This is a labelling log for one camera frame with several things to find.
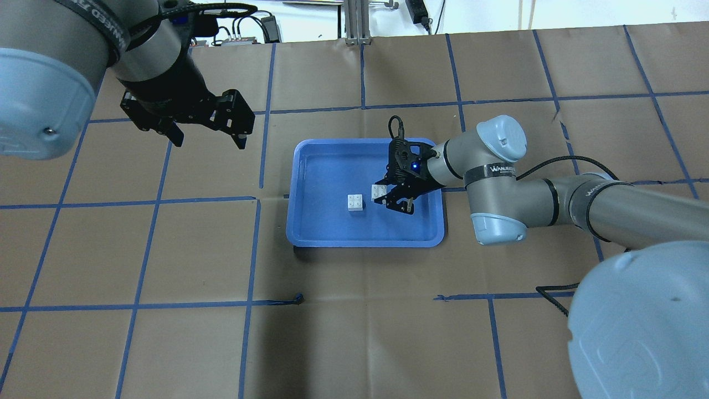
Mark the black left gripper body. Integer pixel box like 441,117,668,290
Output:
119,55,221,134

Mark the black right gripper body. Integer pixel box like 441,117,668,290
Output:
387,140,444,197

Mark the white block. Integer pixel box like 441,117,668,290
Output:
347,193,364,212
371,184,388,202

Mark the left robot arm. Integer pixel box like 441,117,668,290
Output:
1,1,258,161

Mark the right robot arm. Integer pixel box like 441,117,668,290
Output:
372,115,708,398

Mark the blue plastic tray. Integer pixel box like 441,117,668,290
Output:
286,138,445,248

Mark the black power adapter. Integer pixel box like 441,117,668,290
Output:
405,0,430,31

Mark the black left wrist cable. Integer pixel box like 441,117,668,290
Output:
127,3,259,39

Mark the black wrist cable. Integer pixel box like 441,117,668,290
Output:
388,115,621,318
127,3,259,39

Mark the aluminium profile post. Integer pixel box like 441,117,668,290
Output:
343,0,372,46

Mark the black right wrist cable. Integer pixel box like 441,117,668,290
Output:
388,115,621,318

